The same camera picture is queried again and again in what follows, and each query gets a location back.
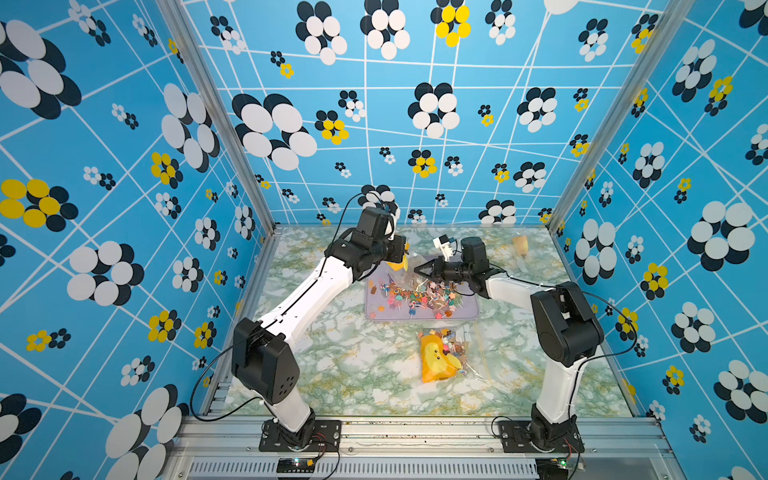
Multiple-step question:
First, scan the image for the controller board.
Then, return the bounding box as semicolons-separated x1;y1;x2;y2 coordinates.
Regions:
536;458;571;480
276;457;316;475

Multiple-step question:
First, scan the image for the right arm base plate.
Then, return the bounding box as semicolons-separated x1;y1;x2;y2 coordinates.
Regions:
492;417;585;456

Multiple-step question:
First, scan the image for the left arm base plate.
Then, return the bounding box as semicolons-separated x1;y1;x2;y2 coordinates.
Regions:
259;418;342;453

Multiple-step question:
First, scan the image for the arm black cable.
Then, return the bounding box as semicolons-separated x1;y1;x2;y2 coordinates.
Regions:
190;191;367;424
503;272;638;421

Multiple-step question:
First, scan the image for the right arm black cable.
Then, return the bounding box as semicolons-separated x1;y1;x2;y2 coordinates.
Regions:
503;272;638;421

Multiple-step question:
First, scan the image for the right controller board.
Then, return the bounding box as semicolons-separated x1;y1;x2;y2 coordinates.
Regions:
536;458;571;480

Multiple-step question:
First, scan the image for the pile of candies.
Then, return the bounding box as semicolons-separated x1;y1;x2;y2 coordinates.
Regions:
366;274;464;321

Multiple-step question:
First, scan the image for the lilac plastic tray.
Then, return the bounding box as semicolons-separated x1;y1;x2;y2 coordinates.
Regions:
365;255;479;322

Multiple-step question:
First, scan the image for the aluminium front rail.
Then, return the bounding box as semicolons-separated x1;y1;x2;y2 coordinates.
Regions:
162;416;685;479

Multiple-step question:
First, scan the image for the left controller board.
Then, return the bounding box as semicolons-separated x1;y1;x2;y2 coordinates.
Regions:
276;457;316;475

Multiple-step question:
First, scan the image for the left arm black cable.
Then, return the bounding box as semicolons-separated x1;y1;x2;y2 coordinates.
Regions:
190;191;367;424

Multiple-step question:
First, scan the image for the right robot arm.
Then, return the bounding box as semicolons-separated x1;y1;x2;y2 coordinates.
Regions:
413;237;604;453

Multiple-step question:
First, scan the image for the clear ziploc bag of lollipops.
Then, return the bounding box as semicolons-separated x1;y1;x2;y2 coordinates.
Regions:
511;234;530;259

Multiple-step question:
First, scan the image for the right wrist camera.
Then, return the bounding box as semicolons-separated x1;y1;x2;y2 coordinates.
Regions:
433;234;458;261

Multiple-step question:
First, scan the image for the yellow duck ziploc bag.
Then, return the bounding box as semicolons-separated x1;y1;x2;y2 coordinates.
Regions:
418;327;482;383
381;254;440;302

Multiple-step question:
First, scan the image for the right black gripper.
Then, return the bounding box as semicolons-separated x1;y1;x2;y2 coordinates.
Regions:
414;258;472;285

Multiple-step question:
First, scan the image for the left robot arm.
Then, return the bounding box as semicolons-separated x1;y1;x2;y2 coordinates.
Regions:
231;206;405;448

